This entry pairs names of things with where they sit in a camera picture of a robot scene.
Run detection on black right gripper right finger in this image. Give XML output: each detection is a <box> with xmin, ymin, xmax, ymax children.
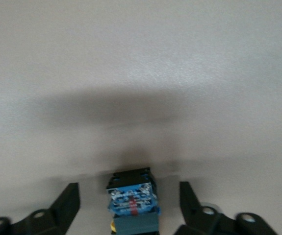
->
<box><xmin>174</xmin><ymin>181</ymin><xmax>279</xmax><ymax>235</ymax></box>

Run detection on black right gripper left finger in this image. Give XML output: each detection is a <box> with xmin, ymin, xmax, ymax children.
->
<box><xmin>0</xmin><ymin>183</ymin><xmax>80</xmax><ymax>235</ymax></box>

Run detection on yellow-capped push button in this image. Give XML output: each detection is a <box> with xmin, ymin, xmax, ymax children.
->
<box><xmin>105</xmin><ymin>167</ymin><xmax>161</xmax><ymax>235</ymax></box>

